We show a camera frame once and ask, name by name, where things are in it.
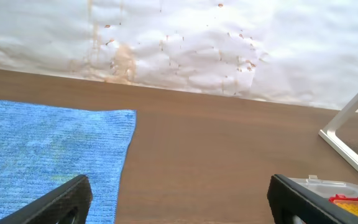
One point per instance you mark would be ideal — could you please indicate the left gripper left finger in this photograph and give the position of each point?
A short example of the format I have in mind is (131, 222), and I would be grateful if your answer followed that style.
(42, 208)

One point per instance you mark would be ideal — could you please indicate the white and blue stand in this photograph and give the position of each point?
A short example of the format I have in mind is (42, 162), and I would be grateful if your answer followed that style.
(346, 152)

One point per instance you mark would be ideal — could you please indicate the blue cloth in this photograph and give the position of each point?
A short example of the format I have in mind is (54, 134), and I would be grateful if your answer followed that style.
(42, 146)

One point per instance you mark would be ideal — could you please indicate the red and yellow tip box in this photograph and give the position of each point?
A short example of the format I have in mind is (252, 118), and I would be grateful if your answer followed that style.
(331, 188)

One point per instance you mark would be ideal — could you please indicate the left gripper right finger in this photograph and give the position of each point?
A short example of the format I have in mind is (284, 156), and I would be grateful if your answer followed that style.
(306, 211)

